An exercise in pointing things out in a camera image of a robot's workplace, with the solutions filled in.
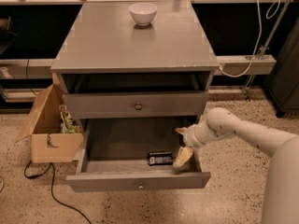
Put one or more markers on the closed grey upper drawer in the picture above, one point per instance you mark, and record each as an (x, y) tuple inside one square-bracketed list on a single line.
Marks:
[(135, 105)]

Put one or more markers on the dark cabinet at right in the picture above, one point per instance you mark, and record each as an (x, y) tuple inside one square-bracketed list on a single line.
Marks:
[(282, 85)]

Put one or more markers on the grey wooden drawer cabinet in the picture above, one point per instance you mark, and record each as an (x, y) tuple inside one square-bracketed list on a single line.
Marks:
[(107, 52)]

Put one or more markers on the white ceramic bowl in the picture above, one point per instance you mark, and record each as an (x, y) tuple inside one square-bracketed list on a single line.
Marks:
[(143, 13)]

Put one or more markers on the open grey lower drawer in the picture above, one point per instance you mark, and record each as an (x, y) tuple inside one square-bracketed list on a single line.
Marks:
[(116, 153)]

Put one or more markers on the green snack bag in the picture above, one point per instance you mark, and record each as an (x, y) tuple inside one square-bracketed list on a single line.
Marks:
[(68, 125)]

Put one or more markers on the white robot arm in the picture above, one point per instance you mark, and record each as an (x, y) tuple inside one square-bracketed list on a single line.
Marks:
[(281, 194)]

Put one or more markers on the open cardboard box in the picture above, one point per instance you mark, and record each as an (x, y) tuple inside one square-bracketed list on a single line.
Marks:
[(45, 125)]

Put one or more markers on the dark blue rxbar wrapper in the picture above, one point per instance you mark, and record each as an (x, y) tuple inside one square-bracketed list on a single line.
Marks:
[(159, 158)]

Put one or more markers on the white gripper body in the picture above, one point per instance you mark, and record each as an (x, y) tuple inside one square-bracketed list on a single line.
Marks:
[(189, 137)]

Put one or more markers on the metal tripod stand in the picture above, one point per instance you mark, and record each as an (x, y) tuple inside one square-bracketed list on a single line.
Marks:
[(263, 49)]

